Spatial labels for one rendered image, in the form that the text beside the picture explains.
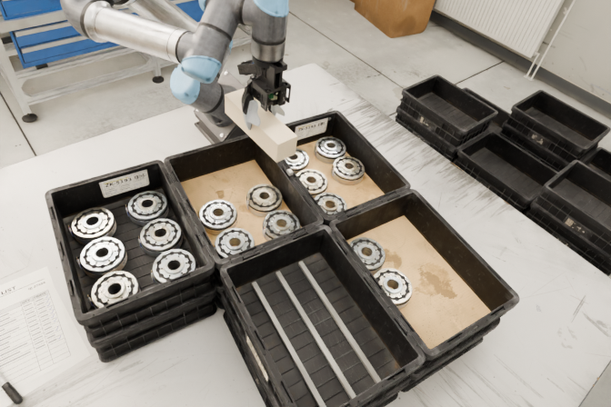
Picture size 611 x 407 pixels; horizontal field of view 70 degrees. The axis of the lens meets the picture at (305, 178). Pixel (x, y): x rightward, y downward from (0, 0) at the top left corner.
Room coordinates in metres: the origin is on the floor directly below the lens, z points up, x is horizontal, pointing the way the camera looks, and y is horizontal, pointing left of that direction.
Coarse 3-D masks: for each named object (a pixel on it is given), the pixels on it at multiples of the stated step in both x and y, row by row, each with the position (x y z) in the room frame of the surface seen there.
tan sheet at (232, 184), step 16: (208, 176) 0.92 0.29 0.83; (224, 176) 0.93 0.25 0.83; (240, 176) 0.94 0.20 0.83; (256, 176) 0.95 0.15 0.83; (192, 192) 0.85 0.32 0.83; (208, 192) 0.86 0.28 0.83; (224, 192) 0.87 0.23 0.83; (240, 192) 0.88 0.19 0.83; (240, 208) 0.81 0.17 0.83; (288, 208) 0.84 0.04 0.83; (240, 224) 0.76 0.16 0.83; (256, 224) 0.76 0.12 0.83; (256, 240) 0.71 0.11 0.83
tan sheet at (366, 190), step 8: (304, 144) 1.13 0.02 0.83; (312, 144) 1.14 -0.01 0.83; (312, 152) 1.10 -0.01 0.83; (312, 160) 1.06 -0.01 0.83; (312, 168) 1.02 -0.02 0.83; (320, 168) 1.03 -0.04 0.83; (328, 168) 1.04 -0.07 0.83; (328, 176) 1.00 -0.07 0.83; (368, 176) 1.03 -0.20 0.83; (328, 184) 0.96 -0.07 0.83; (336, 184) 0.97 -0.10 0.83; (344, 184) 0.97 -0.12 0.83; (360, 184) 0.98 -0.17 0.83; (368, 184) 0.99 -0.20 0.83; (328, 192) 0.93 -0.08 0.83; (336, 192) 0.94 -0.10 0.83; (344, 192) 0.94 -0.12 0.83; (352, 192) 0.95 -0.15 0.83; (360, 192) 0.95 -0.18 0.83; (368, 192) 0.96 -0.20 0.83; (376, 192) 0.96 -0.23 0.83; (352, 200) 0.91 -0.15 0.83; (360, 200) 0.92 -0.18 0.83; (368, 200) 0.92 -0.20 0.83
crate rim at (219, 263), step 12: (216, 144) 0.96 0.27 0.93; (168, 156) 0.88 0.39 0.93; (180, 156) 0.89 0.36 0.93; (168, 168) 0.83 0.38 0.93; (288, 180) 0.86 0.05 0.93; (180, 192) 0.76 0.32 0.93; (300, 192) 0.82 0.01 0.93; (312, 204) 0.78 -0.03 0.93; (192, 216) 0.68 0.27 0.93; (204, 228) 0.65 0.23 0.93; (300, 228) 0.70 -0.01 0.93; (312, 228) 0.70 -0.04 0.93; (204, 240) 0.62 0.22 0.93; (276, 240) 0.65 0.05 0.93; (240, 252) 0.60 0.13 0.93; (252, 252) 0.60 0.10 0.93; (216, 264) 0.56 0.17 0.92
